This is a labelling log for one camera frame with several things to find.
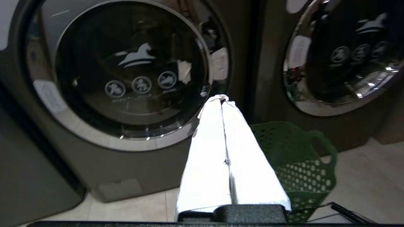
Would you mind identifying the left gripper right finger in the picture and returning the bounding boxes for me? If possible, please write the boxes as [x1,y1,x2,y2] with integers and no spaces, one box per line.
[222,101,292,212]

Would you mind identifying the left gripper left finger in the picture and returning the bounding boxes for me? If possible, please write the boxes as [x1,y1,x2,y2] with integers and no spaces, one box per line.
[175,94,233,222]

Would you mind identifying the green plastic laundry basket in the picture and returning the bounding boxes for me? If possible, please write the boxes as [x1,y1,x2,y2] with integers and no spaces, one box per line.
[249,121,338,224]

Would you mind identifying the round chrome washer door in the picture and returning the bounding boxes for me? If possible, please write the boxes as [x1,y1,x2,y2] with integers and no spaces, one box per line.
[282,0,404,117]
[19,0,232,152]

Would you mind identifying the dark grey washing machine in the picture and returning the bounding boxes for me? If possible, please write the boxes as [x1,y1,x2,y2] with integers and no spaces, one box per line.
[0,0,257,203]
[252,0,404,157]

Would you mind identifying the dark grey cabinet panel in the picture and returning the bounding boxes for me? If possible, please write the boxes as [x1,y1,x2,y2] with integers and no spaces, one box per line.
[0,83,86,227]

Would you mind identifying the black cable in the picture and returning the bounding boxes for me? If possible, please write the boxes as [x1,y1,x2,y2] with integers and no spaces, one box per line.
[288,202,376,225]

